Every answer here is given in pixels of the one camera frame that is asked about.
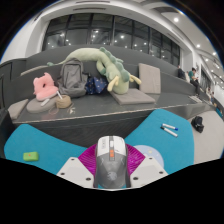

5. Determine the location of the small grey seat cushion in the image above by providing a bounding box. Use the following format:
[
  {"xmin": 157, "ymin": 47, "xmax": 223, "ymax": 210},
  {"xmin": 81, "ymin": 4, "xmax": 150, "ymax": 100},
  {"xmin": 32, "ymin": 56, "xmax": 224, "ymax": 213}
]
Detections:
[{"xmin": 7, "ymin": 98, "xmax": 30, "ymax": 121}]

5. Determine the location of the green dragon plush toy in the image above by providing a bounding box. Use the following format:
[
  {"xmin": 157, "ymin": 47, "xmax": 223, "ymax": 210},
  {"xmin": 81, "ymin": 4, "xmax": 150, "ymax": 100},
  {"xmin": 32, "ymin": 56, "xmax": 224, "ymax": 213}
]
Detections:
[{"xmin": 46, "ymin": 46, "xmax": 142, "ymax": 95}]

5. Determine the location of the navy patterned bag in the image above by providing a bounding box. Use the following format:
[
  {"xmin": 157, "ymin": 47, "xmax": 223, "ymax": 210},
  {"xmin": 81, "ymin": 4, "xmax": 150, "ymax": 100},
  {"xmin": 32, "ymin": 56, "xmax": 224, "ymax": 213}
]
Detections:
[{"xmin": 84, "ymin": 75, "xmax": 109, "ymax": 95}]

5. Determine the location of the white marker with blue cap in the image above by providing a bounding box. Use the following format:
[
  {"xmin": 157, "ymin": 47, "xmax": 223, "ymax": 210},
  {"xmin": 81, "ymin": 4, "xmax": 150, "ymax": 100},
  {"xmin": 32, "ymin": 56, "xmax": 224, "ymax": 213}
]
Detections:
[{"xmin": 161, "ymin": 123, "xmax": 179, "ymax": 132}]

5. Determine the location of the upright square grey cushion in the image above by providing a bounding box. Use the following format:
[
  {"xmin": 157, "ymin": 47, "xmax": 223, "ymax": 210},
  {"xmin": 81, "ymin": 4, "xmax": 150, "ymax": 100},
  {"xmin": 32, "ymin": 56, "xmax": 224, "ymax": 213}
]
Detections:
[{"xmin": 138, "ymin": 62, "xmax": 162, "ymax": 95}]

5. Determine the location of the green rectangular eraser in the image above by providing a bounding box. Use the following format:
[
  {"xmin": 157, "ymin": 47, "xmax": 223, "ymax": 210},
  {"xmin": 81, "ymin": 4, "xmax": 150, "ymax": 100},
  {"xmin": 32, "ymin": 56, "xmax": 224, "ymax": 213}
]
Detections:
[{"xmin": 22, "ymin": 151, "xmax": 40, "ymax": 163}]

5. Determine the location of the tan woven pouch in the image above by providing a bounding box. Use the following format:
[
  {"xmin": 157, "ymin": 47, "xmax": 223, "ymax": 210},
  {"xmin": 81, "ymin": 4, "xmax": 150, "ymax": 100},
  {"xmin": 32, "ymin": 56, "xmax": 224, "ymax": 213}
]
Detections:
[{"xmin": 54, "ymin": 94, "xmax": 73, "ymax": 110}]

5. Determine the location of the grey white orange computer mouse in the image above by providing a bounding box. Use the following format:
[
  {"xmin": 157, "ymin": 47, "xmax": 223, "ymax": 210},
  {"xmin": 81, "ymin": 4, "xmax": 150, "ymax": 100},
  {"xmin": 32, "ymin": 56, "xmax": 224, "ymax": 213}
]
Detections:
[{"xmin": 93, "ymin": 135, "xmax": 132, "ymax": 190}]

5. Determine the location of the flat square grey cushion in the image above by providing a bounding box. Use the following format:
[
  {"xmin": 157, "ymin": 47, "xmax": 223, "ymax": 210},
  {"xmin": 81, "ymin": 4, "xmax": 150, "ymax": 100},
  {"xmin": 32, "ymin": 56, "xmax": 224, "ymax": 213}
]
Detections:
[{"xmin": 109, "ymin": 87, "xmax": 156, "ymax": 106}]

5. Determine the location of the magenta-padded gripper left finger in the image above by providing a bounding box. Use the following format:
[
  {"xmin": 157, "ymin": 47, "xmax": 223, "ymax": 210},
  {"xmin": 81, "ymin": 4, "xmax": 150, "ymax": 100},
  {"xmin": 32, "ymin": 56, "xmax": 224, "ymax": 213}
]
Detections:
[{"xmin": 56, "ymin": 143, "xmax": 101, "ymax": 189}]

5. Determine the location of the grey backpack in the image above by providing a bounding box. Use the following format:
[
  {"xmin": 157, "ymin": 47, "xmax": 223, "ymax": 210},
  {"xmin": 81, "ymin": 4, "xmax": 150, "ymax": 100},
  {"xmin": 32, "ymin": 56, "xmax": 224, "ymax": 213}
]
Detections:
[{"xmin": 57, "ymin": 57, "xmax": 89, "ymax": 99}]

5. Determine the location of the person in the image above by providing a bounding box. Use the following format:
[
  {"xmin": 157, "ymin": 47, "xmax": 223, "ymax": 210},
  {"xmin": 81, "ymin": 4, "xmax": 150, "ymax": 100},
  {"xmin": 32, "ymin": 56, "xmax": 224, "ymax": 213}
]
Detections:
[
  {"xmin": 176, "ymin": 64, "xmax": 188, "ymax": 80},
  {"xmin": 187, "ymin": 67, "xmax": 202, "ymax": 98}
]

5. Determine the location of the pink plush toy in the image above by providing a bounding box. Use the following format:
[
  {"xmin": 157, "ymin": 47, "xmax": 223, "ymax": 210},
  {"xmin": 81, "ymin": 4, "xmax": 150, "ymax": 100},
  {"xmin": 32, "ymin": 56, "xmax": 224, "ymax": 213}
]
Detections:
[{"xmin": 32, "ymin": 72, "xmax": 60, "ymax": 102}]

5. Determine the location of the round grey seat cushion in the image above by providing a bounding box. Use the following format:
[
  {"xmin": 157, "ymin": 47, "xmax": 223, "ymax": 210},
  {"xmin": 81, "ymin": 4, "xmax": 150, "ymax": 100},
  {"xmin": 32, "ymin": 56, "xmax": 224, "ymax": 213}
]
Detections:
[{"xmin": 26, "ymin": 97, "xmax": 59, "ymax": 114}]

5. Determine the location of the black bag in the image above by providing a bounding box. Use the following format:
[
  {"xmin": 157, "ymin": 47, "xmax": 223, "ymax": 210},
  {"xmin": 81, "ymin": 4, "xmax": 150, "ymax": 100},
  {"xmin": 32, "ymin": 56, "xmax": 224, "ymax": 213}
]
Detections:
[{"xmin": 190, "ymin": 115, "xmax": 205, "ymax": 134}]

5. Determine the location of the white marker with black cap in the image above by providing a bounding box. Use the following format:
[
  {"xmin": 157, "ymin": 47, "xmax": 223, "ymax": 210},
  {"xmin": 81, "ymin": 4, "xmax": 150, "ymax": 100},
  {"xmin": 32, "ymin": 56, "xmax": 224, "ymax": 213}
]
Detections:
[{"xmin": 160, "ymin": 126, "xmax": 179, "ymax": 138}]

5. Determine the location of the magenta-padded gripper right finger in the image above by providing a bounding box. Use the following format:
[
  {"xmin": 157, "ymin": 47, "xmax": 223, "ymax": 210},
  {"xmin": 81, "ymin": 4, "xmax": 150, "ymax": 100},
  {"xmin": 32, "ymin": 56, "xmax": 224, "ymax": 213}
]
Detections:
[{"xmin": 124, "ymin": 143, "xmax": 169, "ymax": 189}]

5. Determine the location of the round pale blue mouse pad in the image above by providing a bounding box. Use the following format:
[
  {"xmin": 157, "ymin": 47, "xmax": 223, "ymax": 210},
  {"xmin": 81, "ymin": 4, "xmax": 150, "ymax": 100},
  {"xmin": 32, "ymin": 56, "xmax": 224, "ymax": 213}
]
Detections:
[{"xmin": 133, "ymin": 144, "xmax": 165, "ymax": 169}]

